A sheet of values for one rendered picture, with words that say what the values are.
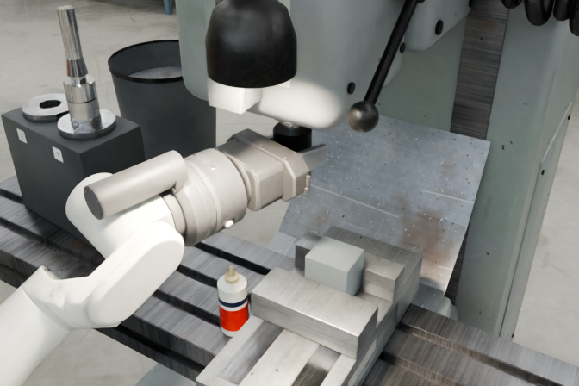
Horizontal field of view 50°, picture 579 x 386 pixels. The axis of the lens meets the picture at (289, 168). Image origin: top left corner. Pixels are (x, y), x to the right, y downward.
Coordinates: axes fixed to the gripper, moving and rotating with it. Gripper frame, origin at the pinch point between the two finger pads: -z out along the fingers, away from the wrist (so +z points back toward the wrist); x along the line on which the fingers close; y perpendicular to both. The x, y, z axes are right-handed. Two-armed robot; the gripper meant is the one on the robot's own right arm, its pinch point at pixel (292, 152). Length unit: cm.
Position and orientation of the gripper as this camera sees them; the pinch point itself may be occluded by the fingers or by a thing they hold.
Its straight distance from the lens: 75.4
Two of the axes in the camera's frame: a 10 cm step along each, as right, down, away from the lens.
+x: -7.0, -3.7, 6.1
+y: 0.0, 8.6, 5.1
